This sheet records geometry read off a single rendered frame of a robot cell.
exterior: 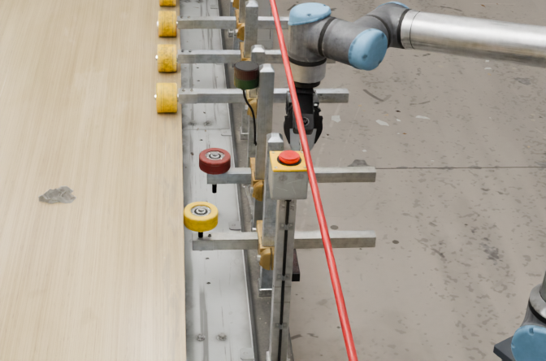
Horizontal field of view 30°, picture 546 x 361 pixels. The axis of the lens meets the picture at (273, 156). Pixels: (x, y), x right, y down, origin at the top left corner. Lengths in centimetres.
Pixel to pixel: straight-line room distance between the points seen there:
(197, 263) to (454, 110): 244
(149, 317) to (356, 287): 167
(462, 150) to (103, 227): 251
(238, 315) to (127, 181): 42
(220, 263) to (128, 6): 112
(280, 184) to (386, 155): 252
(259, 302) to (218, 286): 20
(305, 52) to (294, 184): 41
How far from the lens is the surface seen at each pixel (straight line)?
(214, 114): 337
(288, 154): 194
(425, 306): 360
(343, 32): 220
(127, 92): 289
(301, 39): 224
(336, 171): 262
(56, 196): 243
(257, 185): 253
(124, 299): 211
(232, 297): 256
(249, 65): 242
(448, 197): 420
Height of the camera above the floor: 222
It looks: 31 degrees down
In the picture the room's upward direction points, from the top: 3 degrees clockwise
